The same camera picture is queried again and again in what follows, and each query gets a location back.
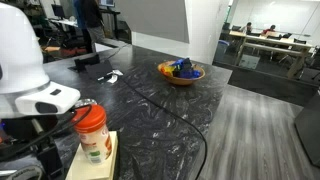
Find wooden bowl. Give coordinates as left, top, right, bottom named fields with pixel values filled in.
left=157, top=61, right=206, bottom=86

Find seated person red shirt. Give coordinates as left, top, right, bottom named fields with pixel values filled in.
left=261, top=25, right=276, bottom=35

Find black power outlet box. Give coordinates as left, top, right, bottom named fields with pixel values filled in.
left=70, top=54, right=113, bottom=81

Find white paper slip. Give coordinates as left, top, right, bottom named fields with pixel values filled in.
left=98, top=70, right=123, bottom=83

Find standing person dark clothes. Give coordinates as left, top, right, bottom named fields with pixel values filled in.
left=73, top=0, right=105, bottom=52

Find grey wall panel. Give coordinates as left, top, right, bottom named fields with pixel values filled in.
left=116, top=0, right=189, bottom=43

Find seated person dark shirt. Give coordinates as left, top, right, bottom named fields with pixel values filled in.
left=240, top=22, right=252, bottom=34

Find black cable on counter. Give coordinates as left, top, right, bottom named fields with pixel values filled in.
left=99, top=44, right=208, bottom=180

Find black cabinet at right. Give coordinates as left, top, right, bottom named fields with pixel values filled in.
left=294, top=92, right=320, bottom=167

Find orange lid plastic jar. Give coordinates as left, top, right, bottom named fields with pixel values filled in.
left=72, top=104, right=112, bottom=164

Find long wooden office table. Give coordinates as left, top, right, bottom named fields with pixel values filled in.
left=229, top=31, right=312, bottom=79

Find colourful toy blocks pile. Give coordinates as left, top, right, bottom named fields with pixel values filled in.
left=160, top=58, right=201, bottom=79

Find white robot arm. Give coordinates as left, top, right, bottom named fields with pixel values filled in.
left=0, top=3, right=80, bottom=180

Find cream square coasters stack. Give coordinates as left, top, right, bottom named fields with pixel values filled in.
left=65, top=131, right=118, bottom=180

